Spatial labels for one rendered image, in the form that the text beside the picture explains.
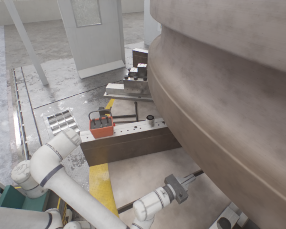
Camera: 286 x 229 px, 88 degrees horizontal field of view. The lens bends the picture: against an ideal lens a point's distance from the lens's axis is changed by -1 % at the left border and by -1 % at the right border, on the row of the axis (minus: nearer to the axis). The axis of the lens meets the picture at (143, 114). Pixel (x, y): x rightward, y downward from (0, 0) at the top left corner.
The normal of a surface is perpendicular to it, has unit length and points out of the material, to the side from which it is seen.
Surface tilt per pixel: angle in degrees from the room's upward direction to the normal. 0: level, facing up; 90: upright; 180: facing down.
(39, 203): 0
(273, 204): 90
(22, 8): 90
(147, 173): 0
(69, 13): 90
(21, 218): 71
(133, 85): 90
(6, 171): 0
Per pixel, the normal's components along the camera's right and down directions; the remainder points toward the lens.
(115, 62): 0.36, -0.30
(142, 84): -0.14, 0.64
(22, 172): 0.02, -0.64
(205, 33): -0.92, 0.25
